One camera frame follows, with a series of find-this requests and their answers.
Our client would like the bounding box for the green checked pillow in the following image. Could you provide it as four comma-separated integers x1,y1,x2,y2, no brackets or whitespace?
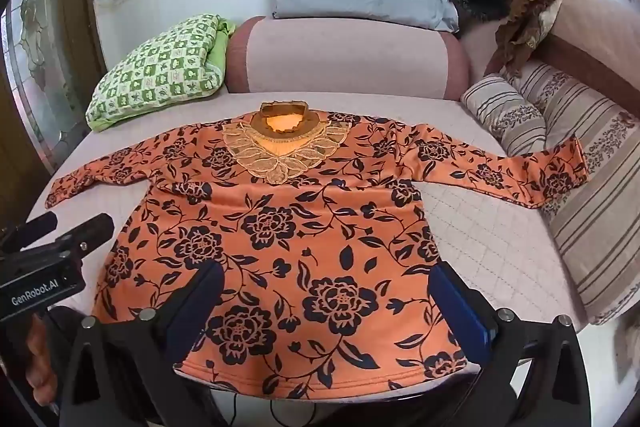
85,13,237,132

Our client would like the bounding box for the small striped floral pillow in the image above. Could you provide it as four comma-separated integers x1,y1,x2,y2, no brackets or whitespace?
460,74,547,158

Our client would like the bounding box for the person's left hand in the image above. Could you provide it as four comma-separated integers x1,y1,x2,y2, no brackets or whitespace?
24,314,61,408

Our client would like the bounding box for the black cable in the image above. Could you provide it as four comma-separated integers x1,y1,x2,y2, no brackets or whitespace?
220,394,326,427

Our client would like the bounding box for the pink bolster cushion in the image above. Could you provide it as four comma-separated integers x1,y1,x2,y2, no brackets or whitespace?
225,16,471,102

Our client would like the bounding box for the orange floral shirt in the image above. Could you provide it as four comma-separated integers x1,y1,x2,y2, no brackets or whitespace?
45,101,592,400

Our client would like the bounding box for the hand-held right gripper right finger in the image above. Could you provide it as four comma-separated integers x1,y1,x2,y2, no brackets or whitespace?
429,263,593,427

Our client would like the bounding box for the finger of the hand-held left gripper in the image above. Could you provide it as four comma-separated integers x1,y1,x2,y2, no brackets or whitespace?
0,212,58,253
65,213,115,253

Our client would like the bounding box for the black and brown plush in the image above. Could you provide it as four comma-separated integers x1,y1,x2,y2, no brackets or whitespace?
492,0,597,80

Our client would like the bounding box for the wooden door with glass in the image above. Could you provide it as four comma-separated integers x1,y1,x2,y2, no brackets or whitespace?
0,0,108,212

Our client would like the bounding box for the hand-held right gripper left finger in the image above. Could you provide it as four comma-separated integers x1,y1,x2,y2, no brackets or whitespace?
56,261,226,427

